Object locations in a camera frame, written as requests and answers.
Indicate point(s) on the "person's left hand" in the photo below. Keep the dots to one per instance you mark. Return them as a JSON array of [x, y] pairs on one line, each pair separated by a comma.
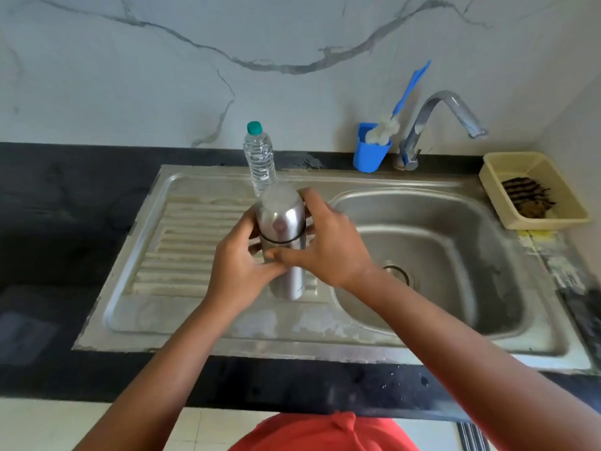
[[232, 272]]

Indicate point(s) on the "person's right hand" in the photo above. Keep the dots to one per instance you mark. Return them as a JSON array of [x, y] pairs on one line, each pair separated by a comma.
[[328, 248]]

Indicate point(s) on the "person's left thumb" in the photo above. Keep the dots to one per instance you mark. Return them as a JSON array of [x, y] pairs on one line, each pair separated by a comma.
[[270, 265]]

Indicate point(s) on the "person's right thumb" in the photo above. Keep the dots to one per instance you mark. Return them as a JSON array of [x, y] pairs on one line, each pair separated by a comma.
[[286, 255]]

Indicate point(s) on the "stainless steel flask bottle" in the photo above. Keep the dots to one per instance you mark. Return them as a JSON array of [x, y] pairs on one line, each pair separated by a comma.
[[281, 239]]

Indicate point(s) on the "person's left forearm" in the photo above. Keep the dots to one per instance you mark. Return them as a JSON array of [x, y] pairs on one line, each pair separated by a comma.
[[155, 375]]

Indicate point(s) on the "person's right forearm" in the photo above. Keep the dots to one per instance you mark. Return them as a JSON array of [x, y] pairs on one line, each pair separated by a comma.
[[474, 361]]

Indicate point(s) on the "stainless steel kitchen sink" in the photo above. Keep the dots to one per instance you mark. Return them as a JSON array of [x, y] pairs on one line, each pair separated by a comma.
[[328, 267]]

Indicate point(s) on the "clear plastic water bottle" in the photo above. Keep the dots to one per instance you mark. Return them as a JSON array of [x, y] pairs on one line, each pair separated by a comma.
[[259, 159]]

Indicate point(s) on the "sink drain strainer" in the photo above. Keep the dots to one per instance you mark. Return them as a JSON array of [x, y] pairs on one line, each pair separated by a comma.
[[399, 273]]

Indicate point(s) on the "blue plastic holder cup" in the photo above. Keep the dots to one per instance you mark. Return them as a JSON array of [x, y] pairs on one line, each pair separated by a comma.
[[368, 152]]

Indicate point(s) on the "person's red shirt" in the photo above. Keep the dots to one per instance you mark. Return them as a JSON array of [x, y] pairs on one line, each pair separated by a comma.
[[324, 434]]

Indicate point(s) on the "chrome sink faucet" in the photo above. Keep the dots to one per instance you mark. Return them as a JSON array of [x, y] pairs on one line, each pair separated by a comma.
[[434, 124]]

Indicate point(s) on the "brown scrub pad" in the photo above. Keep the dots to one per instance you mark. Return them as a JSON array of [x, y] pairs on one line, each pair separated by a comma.
[[528, 197]]

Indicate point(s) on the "yellow plastic tray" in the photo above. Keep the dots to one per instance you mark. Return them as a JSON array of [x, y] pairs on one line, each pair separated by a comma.
[[533, 190]]

